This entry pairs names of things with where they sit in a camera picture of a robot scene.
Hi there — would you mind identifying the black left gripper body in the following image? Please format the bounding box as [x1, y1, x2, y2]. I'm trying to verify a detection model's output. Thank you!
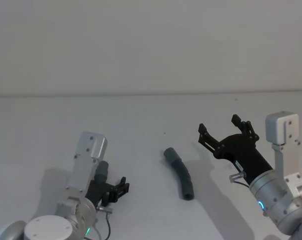
[85, 178, 115, 206]

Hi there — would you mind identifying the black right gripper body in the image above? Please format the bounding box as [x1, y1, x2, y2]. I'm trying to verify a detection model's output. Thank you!
[214, 133, 276, 185]

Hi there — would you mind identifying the white table cloth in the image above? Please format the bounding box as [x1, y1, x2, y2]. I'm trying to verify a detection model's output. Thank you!
[0, 94, 302, 240]

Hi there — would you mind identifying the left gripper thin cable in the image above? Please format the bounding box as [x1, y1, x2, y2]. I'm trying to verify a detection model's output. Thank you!
[92, 205, 114, 240]

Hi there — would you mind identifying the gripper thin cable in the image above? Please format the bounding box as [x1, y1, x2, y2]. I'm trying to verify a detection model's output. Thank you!
[92, 205, 114, 240]
[229, 171, 252, 188]

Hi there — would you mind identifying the right gripper thin cable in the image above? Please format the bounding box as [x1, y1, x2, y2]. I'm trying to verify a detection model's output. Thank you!
[229, 171, 252, 188]

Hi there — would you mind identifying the curved dark green hose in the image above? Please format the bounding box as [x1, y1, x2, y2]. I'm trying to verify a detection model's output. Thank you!
[163, 147, 195, 201]

